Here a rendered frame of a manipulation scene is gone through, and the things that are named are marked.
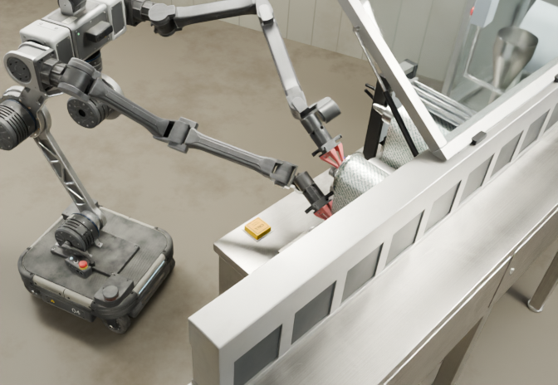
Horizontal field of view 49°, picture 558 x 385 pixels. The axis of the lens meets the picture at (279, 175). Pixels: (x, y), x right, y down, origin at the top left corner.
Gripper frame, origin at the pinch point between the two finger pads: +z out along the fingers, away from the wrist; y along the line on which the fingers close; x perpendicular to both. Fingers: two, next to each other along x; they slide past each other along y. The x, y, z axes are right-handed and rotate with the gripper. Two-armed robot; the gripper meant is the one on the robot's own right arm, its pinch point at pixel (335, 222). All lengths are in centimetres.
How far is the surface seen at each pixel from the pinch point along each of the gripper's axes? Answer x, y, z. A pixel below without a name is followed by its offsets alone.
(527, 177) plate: 53, -25, 21
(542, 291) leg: -58, -116, 89
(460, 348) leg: -3, -12, 59
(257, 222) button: -26.2, 9.0, -16.5
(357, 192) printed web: 19.3, -0.2, -3.5
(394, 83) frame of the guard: 71, 13, -17
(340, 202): 9.4, 0.2, -4.1
